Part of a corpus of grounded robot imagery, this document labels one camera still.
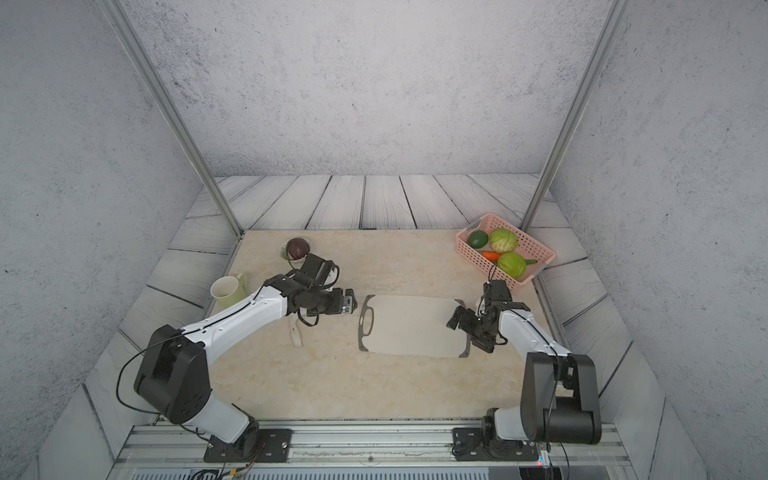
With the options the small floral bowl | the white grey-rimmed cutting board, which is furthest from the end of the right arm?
the small floral bowl

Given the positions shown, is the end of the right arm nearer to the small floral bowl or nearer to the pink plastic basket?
the pink plastic basket

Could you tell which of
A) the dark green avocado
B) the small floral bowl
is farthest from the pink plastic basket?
the small floral bowl

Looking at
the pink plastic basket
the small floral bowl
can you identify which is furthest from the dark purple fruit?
the pink plastic basket

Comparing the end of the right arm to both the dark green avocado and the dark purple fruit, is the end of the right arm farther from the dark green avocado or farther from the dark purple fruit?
the dark purple fruit

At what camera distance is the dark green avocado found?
1.14 metres

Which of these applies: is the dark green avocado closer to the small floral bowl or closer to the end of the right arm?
the end of the right arm

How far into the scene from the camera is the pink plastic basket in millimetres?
1015
